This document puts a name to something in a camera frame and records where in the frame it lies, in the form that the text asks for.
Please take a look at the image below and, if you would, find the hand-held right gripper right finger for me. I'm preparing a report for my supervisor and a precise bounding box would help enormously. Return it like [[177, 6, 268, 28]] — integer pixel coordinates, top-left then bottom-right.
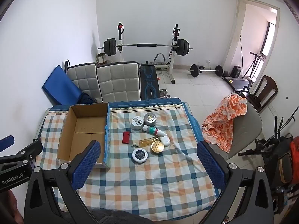
[[197, 141, 274, 224]]

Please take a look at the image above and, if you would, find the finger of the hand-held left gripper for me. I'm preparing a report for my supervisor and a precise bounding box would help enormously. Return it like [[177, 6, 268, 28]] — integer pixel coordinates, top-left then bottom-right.
[[0, 140, 44, 165], [0, 135, 15, 153]]

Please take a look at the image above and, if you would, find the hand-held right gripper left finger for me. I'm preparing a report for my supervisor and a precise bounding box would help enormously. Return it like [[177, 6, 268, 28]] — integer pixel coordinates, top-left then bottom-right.
[[24, 140, 101, 224]]

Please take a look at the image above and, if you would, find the brown cardboard box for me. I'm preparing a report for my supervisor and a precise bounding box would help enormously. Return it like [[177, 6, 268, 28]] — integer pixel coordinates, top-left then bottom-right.
[[57, 103, 111, 169]]

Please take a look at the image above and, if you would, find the white rimmed black lid jar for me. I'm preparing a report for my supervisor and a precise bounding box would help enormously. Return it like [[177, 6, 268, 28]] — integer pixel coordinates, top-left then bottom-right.
[[132, 148, 148, 164]]

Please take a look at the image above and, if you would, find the gold lidded jar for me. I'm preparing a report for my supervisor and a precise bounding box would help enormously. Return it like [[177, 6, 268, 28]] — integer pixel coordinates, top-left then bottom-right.
[[151, 141, 165, 155]]

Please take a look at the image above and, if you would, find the white jar with white lid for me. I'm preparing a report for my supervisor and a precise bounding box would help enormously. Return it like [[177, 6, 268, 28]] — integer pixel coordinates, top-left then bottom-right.
[[130, 116, 144, 130]]

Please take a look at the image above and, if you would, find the amber glass perfume bottle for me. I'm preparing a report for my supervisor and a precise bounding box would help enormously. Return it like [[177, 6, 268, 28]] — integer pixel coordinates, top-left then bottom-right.
[[132, 137, 161, 148]]

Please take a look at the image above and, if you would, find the white spray bottle green label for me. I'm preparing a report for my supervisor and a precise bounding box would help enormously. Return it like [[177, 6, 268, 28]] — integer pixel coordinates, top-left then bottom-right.
[[143, 125, 167, 137]]

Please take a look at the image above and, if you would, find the silver jar with gold emblem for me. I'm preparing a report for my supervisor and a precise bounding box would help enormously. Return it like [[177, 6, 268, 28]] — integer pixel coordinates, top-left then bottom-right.
[[143, 113, 156, 126]]

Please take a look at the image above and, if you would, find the orange floral cloth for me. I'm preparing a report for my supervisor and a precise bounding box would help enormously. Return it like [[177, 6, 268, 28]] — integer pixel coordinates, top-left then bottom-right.
[[201, 93, 247, 153]]

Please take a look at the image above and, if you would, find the grey chair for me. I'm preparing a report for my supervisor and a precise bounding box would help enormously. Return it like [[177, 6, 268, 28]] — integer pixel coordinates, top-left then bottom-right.
[[206, 98, 263, 164]]

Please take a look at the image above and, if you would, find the plaid blanket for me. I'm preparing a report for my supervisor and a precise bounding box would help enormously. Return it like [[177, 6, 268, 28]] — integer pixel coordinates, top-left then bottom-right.
[[35, 98, 221, 216]]

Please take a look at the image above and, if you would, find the dark blue cloth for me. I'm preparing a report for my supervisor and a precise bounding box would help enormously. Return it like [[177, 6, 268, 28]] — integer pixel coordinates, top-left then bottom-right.
[[78, 93, 97, 104]]

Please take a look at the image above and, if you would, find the blue exercise mat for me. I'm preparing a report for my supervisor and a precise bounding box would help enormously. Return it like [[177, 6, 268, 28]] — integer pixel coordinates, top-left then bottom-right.
[[42, 65, 82, 105]]

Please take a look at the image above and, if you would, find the narrow grey quilted cushion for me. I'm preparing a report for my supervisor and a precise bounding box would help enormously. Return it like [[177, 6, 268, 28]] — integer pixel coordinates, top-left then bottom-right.
[[67, 63, 103, 103]]

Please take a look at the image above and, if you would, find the orange red bag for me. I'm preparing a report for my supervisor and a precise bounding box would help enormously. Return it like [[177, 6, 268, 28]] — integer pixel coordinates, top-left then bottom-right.
[[290, 136, 299, 159]]

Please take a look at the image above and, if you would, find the wide grey quilted cushion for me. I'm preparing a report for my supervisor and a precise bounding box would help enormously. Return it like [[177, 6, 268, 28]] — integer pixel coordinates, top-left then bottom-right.
[[96, 61, 142, 102]]

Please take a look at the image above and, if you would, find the black treadmill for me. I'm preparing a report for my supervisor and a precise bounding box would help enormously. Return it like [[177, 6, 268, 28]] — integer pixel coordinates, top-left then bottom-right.
[[222, 76, 254, 92]]

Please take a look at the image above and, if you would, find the short barbell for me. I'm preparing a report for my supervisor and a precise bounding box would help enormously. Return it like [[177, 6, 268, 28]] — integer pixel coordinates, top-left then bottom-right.
[[188, 64, 223, 78]]

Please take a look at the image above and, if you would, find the black speaker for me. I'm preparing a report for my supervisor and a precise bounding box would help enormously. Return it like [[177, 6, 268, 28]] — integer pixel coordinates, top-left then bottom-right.
[[232, 65, 243, 78]]

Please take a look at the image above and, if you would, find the dark wooden chair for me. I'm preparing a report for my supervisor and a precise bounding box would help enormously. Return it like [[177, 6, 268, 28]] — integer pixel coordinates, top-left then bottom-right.
[[242, 75, 278, 112]]

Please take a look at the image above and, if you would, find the black and blue weight bench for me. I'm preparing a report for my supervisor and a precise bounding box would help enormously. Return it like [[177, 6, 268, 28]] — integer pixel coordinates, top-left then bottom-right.
[[140, 63, 161, 101]]

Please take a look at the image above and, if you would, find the white barbell rack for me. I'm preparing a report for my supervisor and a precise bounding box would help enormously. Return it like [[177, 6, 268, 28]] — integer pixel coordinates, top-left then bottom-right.
[[117, 23, 181, 84]]

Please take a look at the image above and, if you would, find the black tripod stand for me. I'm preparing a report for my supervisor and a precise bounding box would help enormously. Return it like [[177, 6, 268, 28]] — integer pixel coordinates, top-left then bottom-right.
[[243, 51, 267, 78]]

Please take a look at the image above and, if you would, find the thin metal pole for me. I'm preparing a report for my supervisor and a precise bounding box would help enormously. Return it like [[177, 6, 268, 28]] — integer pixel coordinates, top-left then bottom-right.
[[239, 35, 245, 75]]

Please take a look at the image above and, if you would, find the long barbell with black plates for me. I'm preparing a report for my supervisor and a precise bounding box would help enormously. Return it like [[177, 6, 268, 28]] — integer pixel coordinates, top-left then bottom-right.
[[98, 38, 194, 56]]

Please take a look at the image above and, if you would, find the window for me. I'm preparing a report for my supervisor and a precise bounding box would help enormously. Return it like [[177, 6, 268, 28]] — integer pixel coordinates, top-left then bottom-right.
[[261, 21, 276, 57]]

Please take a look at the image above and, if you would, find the grey handle exercise frame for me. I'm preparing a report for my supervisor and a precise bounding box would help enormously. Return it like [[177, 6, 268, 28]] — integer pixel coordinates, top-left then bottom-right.
[[153, 52, 167, 66]]

